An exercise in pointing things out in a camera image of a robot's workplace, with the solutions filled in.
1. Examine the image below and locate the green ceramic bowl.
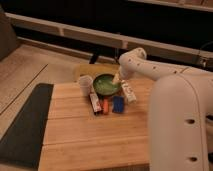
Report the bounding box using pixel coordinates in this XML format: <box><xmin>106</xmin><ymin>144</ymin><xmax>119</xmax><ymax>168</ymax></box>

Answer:
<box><xmin>93</xmin><ymin>74</ymin><xmax>121</xmax><ymax>96</ymax></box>

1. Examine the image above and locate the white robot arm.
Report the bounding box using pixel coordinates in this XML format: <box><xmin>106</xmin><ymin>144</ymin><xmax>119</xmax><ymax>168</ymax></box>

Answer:
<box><xmin>118</xmin><ymin>47</ymin><xmax>213</xmax><ymax>171</ymax></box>

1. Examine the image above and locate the blue sponge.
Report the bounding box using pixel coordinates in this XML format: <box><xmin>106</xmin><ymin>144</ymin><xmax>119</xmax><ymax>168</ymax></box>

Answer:
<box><xmin>112</xmin><ymin>96</ymin><xmax>124</xmax><ymax>113</ymax></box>

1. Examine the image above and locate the white bottle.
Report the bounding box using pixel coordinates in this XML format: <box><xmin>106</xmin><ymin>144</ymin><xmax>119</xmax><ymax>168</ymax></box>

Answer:
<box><xmin>121</xmin><ymin>80</ymin><xmax>137</xmax><ymax>103</ymax></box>

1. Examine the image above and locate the orange marker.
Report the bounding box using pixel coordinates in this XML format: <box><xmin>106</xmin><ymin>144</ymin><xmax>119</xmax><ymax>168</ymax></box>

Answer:
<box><xmin>103</xmin><ymin>99</ymin><xmax>109</xmax><ymax>114</ymax></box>

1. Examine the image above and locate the translucent plastic cup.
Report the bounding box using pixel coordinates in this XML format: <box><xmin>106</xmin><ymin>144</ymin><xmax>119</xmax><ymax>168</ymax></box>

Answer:
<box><xmin>78</xmin><ymin>75</ymin><xmax>93</xmax><ymax>96</ymax></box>

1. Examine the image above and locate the black floor mat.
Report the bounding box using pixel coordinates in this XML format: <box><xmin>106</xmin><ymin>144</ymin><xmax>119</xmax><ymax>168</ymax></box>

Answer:
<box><xmin>0</xmin><ymin>83</ymin><xmax>53</xmax><ymax>169</ymax></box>

